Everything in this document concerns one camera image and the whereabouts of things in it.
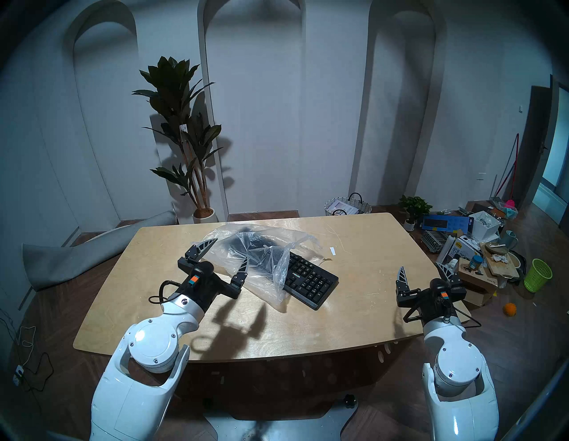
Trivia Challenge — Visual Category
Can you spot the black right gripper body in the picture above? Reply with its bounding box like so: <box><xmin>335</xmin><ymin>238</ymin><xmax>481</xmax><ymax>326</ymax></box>
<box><xmin>396</xmin><ymin>278</ymin><xmax>467</xmax><ymax>323</ymax></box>

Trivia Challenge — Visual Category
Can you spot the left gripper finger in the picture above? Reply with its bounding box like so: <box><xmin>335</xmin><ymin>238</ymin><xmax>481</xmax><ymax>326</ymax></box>
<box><xmin>185</xmin><ymin>238</ymin><xmax>219</xmax><ymax>264</ymax></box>
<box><xmin>231</xmin><ymin>253</ymin><xmax>252</xmax><ymax>289</ymax></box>

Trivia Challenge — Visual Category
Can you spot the wooden cutting board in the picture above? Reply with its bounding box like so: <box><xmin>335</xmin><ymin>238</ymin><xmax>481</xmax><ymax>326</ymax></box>
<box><xmin>480</xmin><ymin>244</ymin><xmax>520</xmax><ymax>278</ymax></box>

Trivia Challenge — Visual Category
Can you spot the brown cardboard box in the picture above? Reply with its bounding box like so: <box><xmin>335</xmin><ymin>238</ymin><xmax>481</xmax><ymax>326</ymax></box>
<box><xmin>458</xmin><ymin>262</ymin><xmax>498</xmax><ymax>307</ymax></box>

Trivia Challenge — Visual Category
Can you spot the metal wire dish rack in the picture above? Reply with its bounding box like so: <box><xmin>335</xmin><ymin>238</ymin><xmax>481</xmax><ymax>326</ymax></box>
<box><xmin>420</xmin><ymin>230</ymin><xmax>450</xmax><ymax>254</ymax></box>

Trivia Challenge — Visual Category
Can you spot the black floor cable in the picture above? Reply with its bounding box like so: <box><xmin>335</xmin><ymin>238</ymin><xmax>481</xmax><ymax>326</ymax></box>
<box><xmin>22</xmin><ymin>351</ymin><xmax>54</xmax><ymax>392</ymax></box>

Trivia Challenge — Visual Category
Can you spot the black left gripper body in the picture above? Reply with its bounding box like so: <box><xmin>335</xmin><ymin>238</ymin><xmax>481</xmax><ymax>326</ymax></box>
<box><xmin>177</xmin><ymin>256</ymin><xmax>248</xmax><ymax>313</ymax></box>

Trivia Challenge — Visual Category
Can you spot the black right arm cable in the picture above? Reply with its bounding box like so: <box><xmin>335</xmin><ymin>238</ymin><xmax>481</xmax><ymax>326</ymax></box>
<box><xmin>402</xmin><ymin>306</ymin><xmax>482</xmax><ymax>329</ymax></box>

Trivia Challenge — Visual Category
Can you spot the tall potted plant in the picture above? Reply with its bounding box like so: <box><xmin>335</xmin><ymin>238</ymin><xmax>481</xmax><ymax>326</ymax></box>
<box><xmin>132</xmin><ymin>56</ymin><xmax>224</xmax><ymax>224</ymax></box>

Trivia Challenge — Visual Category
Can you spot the white floor cable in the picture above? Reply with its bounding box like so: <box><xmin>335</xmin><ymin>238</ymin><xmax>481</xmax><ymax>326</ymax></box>
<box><xmin>8</xmin><ymin>324</ymin><xmax>37</xmax><ymax>348</ymax></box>

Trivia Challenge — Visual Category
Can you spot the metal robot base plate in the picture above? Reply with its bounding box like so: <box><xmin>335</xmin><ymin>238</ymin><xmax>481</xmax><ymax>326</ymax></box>
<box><xmin>204</xmin><ymin>393</ymin><xmax>360</xmax><ymax>441</ymax></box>

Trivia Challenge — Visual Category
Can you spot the white plastic container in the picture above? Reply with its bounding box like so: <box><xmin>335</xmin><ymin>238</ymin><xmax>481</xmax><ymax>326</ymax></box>
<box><xmin>469</xmin><ymin>211</ymin><xmax>503</xmax><ymax>243</ymax></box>

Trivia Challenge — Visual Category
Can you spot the white paper roll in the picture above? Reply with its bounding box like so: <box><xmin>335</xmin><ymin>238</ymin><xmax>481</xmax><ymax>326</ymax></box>
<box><xmin>437</xmin><ymin>236</ymin><xmax>457</xmax><ymax>265</ymax></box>

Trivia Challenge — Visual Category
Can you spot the blue keyboard box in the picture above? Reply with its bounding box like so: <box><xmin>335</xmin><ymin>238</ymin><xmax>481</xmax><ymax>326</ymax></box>
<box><xmin>421</xmin><ymin>214</ymin><xmax>474</xmax><ymax>235</ymax></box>

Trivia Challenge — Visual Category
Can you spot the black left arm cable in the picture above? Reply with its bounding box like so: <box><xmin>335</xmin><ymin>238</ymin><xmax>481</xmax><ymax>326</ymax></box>
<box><xmin>149</xmin><ymin>279</ymin><xmax>183</xmax><ymax>305</ymax></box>

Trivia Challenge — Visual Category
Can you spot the black computer keyboard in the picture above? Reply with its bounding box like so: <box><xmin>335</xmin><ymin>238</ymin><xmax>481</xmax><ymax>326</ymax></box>
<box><xmin>220</xmin><ymin>231</ymin><xmax>339</xmax><ymax>310</ymax></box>

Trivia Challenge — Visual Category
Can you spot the small potted plant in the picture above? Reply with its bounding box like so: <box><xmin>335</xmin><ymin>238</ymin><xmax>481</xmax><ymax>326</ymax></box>
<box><xmin>398</xmin><ymin>195</ymin><xmax>433</xmax><ymax>232</ymax></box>

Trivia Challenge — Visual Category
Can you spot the wicker basket with handle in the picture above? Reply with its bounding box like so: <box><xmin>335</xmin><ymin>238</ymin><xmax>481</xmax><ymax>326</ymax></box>
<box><xmin>324</xmin><ymin>192</ymin><xmax>373</xmax><ymax>216</ymax></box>

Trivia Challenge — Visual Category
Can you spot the clear plastic bag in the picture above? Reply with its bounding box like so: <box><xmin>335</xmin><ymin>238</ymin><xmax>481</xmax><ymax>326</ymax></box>
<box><xmin>192</xmin><ymin>224</ymin><xmax>327</xmax><ymax>312</ymax></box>

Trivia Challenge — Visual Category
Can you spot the white printed carton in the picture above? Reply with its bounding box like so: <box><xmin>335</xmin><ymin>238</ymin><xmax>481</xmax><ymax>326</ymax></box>
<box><xmin>449</xmin><ymin>236</ymin><xmax>483</xmax><ymax>263</ymax></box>

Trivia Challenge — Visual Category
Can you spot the dark brown door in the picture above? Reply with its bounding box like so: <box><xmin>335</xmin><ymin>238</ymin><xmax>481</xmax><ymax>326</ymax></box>
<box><xmin>520</xmin><ymin>84</ymin><xmax>554</xmax><ymax>207</ymax></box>

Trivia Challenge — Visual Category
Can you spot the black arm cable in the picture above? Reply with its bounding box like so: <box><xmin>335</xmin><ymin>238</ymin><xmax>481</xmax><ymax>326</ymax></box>
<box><xmin>402</xmin><ymin>306</ymin><xmax>482</xmax><ymax>329</ymax></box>
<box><xmin>149</xmin><ymin>279</ymin><xmax>183</xmax><ymax>305</ymax></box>

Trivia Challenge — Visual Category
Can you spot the green waste basket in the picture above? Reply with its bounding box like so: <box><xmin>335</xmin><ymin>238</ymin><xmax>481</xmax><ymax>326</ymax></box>
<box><xmin>524</xmin><ymin>259</ymin><xmax>553</xmax><ymax>293</ymax></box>

